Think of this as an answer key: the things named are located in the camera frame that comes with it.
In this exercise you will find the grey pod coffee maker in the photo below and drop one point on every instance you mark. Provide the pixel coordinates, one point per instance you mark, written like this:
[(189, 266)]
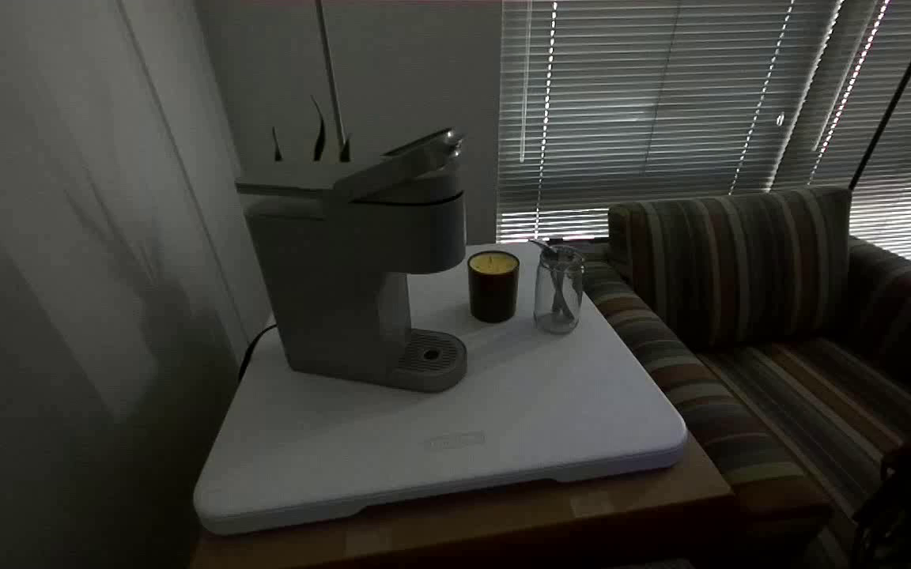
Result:
[(341, 286)]

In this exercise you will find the yellow candle in dark glass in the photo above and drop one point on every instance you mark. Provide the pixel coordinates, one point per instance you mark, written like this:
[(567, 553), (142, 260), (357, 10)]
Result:
[(494, 297)]

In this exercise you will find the clear glass jar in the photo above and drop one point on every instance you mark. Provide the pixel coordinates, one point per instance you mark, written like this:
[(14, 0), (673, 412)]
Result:
[(558, 305)]

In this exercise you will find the snake plant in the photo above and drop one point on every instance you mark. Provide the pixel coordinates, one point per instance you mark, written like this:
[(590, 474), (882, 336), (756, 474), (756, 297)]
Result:
[(320, 142)]

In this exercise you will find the wooden side table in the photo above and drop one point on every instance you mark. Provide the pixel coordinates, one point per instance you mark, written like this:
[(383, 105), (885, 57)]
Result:
[(538, 524)]

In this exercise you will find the window blinds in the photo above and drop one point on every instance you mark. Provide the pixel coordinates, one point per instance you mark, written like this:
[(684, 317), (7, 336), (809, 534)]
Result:
[(665, 105)]

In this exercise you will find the striped fabric sofa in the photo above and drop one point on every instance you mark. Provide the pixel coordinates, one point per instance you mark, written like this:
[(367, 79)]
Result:
[(792, 398)]

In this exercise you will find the black slanted pole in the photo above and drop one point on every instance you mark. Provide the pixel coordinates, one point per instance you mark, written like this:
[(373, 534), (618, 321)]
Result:
[(900, 95)]

